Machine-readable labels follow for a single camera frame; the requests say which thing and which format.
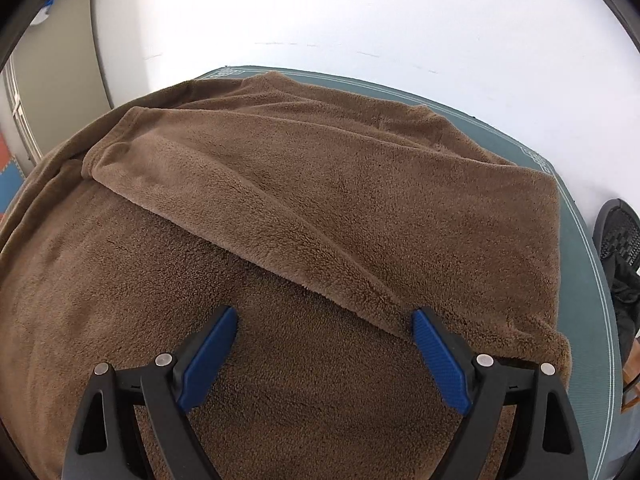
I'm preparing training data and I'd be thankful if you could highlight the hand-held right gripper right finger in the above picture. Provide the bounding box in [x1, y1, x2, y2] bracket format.
[411, 307, 588, 480]

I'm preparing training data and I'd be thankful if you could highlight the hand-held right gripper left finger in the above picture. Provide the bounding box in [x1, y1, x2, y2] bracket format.
[61, 305, 238, 480]

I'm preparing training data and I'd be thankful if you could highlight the brown fleece garment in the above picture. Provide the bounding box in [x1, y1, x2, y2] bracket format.
[0, 71, 573, 480]

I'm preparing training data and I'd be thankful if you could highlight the teal table mat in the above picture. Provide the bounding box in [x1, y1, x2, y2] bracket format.
[192, 65, 626, 480]

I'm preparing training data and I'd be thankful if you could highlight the black mesh shoe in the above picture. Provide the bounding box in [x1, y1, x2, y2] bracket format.
[592, 199, 640, 281]

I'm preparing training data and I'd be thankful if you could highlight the blue foam floor tile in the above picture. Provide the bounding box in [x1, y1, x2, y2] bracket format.
[0, 160, 26, 208]

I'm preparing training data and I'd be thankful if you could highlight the beige cabinet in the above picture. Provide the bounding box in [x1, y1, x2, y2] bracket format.
[10, 0, 113, 161]

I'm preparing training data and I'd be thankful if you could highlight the blue white packet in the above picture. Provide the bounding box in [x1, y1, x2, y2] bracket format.
[30, 2, 56, 26]

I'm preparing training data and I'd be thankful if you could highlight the white ribbed frame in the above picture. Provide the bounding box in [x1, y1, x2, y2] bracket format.
[2, 67, 43, 163]

